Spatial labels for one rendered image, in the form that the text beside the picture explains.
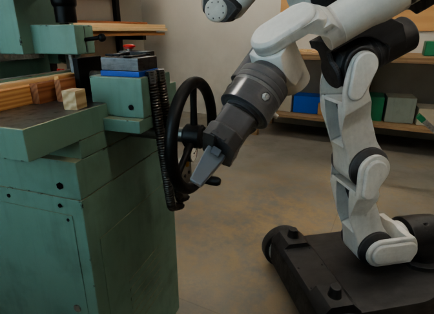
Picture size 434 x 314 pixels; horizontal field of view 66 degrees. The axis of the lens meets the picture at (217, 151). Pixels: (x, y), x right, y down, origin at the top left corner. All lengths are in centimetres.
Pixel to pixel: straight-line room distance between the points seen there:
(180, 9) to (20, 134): 403
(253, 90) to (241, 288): 118
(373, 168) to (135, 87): 80
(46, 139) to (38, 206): 24
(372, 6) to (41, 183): 73
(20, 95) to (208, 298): 107
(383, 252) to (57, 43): 125
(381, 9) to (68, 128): 59
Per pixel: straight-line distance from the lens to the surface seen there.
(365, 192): 122
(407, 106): 351
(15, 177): 89
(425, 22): 387
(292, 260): 144
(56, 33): 95
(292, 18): 57
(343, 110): 110
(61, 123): 71
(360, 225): 135
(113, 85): 79
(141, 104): 76
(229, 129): 47
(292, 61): 57
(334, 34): 58
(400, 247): 144
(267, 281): 162
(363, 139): 120
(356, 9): 59
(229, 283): 160
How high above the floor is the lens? 106
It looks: 20 degrees down
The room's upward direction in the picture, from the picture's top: straight up
